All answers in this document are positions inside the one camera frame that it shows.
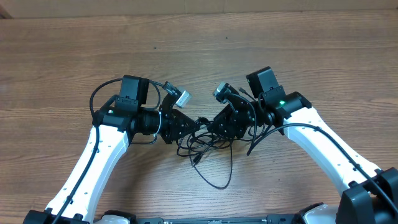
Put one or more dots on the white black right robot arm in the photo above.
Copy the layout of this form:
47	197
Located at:
367	193

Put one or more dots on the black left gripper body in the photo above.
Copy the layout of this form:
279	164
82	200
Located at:
166	126

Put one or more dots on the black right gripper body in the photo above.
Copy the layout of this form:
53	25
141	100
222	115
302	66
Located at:
249	114

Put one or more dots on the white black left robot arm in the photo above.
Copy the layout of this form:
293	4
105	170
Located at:
142	106

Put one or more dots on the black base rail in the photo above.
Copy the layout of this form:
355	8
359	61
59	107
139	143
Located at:
202	220

